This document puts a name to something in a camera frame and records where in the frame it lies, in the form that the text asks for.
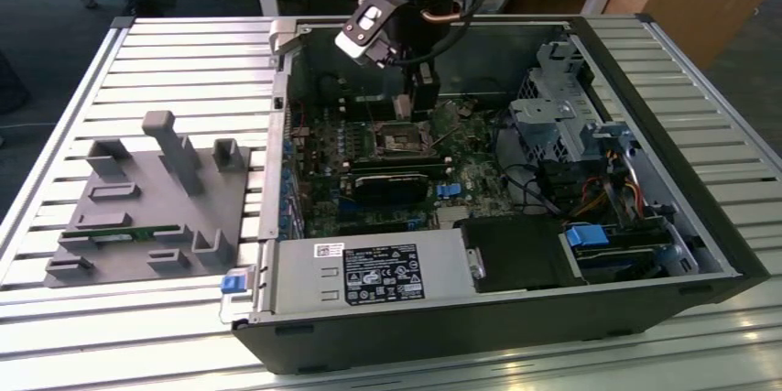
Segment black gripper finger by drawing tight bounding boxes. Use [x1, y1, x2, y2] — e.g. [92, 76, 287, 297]
[411, 64, 442, 123]

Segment metal socket locking lever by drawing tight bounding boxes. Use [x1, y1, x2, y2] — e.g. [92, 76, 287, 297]
[430, 120, 471, 148]

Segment CPU socket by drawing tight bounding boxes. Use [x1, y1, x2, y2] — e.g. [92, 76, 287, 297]
[370, 119, 439, 157]

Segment black expansion slot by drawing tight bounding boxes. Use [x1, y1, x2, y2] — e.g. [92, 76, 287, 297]
[338, 218, 427, 234]

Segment green motherboard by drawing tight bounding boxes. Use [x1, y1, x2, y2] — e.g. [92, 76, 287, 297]
[283, 92, 527, 239]

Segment metal drive cage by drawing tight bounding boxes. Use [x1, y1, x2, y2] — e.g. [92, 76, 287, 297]
[507, 40, 643, 164]

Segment black graphics card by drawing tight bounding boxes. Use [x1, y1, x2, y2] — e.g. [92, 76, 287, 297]
[350, 171, 433, 207]

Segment grey case latch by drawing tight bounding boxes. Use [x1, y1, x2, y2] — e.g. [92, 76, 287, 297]
[267, 16, 308, 57]

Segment silver chipset heatsink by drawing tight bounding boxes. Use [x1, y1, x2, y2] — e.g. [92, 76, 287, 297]
[434, 206, 473, 228]

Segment black plastic shroud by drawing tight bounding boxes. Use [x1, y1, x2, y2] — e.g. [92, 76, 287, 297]
[455, 214, 589, 295]

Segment blue disk carrier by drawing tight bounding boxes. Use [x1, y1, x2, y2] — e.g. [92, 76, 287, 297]
[562, 222, 613, 253]

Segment silver power supply unit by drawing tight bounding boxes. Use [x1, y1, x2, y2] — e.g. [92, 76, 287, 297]
[268, 237, 479, 315]

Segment grey parts rack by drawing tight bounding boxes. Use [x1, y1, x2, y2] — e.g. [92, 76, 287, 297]
[46, 109, 255, 289]

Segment blue case latch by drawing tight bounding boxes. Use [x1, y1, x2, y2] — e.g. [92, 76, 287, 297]
[220, 273, 251, 295]

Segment black open PC case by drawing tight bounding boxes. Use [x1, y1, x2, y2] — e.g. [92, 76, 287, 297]
[228, 13, 773, 376]

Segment metal disk bay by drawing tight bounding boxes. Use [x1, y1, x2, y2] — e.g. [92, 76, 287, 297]
[558, 212, 703, 287]

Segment green RAM stick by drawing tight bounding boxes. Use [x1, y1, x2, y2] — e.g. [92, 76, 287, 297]
[88, 225, 184, 242]

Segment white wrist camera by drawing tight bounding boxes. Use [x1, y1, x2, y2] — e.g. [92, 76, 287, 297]
[334, 0, 399, 60]

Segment black cable bundle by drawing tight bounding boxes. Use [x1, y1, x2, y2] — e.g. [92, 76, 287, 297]
[495, 159, 587, 221]

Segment red yellow power wires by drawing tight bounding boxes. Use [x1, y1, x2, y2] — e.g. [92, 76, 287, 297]
[573, 147, 650, 223]

